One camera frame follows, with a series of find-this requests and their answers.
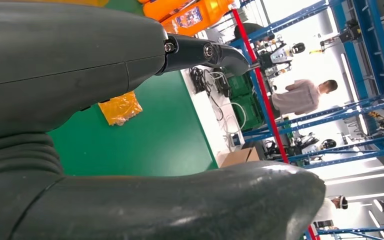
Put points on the red metal post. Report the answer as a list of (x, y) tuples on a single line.
[(260, 82)]

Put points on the person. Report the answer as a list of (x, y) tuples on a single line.
[(328, 212), (298, 97), (248, 30)]

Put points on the white desk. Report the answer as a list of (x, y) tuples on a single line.
[(208, 126)]

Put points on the white humanoid robot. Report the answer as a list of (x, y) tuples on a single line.
[(311, 145), (281, 54)]

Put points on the brown cardboard box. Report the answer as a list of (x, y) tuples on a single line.
[(238, 157)]

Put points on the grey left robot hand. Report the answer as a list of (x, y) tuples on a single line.
[(46, 59)]

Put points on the blue metal rack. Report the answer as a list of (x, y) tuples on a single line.
[(298, 15)]

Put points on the green plastic crate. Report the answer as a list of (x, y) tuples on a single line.
[(250, 112), (240, 86)]

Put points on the orange plastic bottle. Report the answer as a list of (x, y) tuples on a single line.
[(162, 6), (208, 10)]

